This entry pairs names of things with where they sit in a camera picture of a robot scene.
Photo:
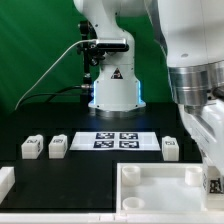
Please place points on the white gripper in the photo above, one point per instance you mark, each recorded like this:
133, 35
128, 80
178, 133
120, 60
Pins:
206, 127

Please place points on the white square tabletop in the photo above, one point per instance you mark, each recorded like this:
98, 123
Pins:
159, 187

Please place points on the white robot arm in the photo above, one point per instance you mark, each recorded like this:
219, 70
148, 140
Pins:
191, 34

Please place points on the paper sheet with tags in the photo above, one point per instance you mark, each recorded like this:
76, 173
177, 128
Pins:
131, 141

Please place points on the white obstacle left piece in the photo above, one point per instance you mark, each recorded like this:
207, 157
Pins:
7, 180

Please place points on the white front rail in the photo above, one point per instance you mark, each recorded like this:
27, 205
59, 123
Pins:
111, 219

